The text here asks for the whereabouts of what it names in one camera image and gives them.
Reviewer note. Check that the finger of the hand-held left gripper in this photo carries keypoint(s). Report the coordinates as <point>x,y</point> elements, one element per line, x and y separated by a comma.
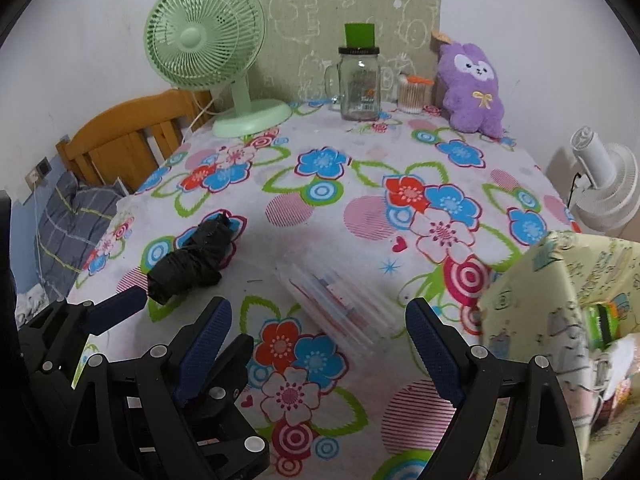
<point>117,310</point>
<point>227,415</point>

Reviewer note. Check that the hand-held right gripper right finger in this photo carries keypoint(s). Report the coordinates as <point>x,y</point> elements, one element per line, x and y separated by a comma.
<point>432,350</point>

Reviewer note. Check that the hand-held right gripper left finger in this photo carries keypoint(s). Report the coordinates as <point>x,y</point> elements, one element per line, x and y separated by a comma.
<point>205,345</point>

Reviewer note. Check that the black cloth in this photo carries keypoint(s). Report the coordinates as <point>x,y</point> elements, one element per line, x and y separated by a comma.
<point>192,260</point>

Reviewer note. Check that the clear plastic packet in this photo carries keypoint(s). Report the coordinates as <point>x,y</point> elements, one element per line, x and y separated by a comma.
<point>340,305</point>

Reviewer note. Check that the yellow-green printed storage box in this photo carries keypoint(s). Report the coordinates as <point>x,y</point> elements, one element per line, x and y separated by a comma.
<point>540,320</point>

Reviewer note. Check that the white bedding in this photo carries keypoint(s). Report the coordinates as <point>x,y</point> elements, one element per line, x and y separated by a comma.
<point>32,305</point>

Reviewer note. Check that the blue plaid blanket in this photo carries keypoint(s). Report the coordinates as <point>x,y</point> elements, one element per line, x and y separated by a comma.
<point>75,230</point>

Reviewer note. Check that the floral tablecloth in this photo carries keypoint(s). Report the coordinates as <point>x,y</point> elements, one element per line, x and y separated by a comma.
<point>350,200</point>

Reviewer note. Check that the green packet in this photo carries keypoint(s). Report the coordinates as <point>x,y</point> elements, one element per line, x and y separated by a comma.
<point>602,325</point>

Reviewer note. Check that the wooden headboard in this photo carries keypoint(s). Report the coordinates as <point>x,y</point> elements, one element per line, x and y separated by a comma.
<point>120,135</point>

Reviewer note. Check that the white cloth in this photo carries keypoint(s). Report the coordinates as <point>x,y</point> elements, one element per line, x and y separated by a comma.
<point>617,380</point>

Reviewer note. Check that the white standing fan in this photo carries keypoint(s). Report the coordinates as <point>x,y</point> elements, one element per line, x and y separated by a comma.
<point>605,180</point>

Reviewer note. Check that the cotton swab jar orange lid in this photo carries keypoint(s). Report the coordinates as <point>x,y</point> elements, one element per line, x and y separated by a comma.
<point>414,95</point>

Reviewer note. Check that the purple plush toy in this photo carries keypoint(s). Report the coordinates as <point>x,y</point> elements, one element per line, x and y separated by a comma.
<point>470,95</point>

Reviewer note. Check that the glass jar mug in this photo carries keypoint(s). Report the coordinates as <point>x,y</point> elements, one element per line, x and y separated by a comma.
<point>357,87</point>

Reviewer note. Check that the green desk fan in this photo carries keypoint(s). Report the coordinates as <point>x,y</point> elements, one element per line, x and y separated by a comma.
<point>205,30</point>

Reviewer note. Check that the green plastic cylinder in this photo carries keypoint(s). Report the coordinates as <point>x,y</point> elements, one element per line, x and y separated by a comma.
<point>360,35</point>

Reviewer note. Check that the green printed board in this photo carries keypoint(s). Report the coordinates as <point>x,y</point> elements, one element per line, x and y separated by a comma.
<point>310,35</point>

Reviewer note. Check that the wall socket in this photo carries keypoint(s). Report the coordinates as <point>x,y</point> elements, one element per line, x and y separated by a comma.
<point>37,172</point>

